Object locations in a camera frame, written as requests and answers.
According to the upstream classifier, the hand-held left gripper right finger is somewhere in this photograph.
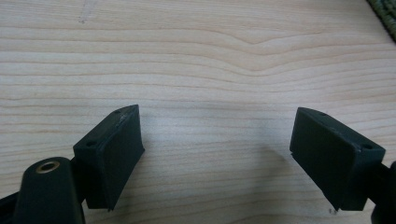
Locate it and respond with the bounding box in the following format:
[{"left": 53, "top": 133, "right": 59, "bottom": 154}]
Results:
[{"left": 289, "top": 106, "right": 387, "bottom": 212}]

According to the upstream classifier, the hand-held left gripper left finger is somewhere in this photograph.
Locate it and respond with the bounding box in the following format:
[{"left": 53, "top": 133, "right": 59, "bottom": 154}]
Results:
[{"left": 72, "top": 104, "right": 146, "bottom": 212}]

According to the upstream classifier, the dark green woven cloth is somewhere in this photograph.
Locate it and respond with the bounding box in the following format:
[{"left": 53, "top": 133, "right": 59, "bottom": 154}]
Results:
[{"left": 366, "top": 0, "right": 396, "bottom": 44}]

